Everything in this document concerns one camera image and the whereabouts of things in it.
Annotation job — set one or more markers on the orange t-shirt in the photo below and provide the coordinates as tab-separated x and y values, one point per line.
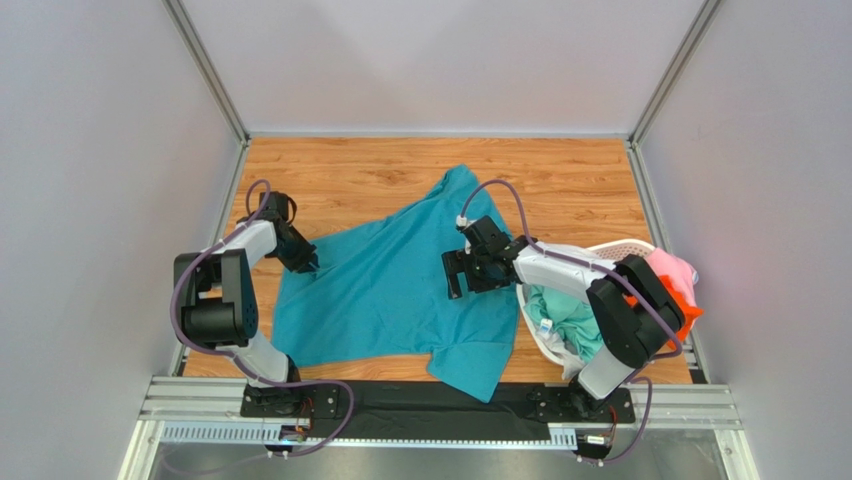
685	309

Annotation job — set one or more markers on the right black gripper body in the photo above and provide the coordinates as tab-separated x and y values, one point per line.
467	271

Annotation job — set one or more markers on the white laundry basket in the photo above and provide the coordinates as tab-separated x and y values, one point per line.
611	252

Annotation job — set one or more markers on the pink t-shirt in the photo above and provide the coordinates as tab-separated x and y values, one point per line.
682	275

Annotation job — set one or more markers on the teal blue t-shirt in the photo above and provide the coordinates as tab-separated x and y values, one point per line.
381	290

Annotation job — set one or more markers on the mint green t-shirt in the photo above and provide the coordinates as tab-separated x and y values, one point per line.
548	311

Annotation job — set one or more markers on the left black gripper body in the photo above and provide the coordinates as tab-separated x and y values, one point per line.
297	253

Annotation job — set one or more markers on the aluminium frame rail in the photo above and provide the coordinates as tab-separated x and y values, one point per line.
208	410

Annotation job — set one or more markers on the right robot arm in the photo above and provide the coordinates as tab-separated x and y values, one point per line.
635	313

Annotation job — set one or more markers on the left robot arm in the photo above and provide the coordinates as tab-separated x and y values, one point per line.
214	308

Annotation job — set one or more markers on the white t-shirt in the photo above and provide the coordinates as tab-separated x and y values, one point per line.
561	353

